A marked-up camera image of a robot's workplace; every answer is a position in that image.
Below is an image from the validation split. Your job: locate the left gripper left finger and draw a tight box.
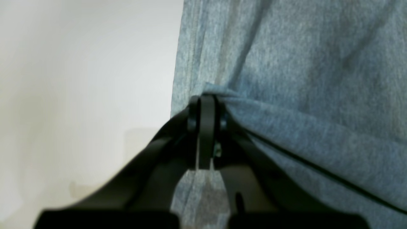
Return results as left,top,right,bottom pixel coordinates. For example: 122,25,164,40
34,95,210,229

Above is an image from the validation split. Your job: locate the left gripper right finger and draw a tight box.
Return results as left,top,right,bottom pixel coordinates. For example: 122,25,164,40
203,94,369,229

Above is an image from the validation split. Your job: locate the grey t-shirt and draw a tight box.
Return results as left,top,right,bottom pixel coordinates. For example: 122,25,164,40
171,0,406,210

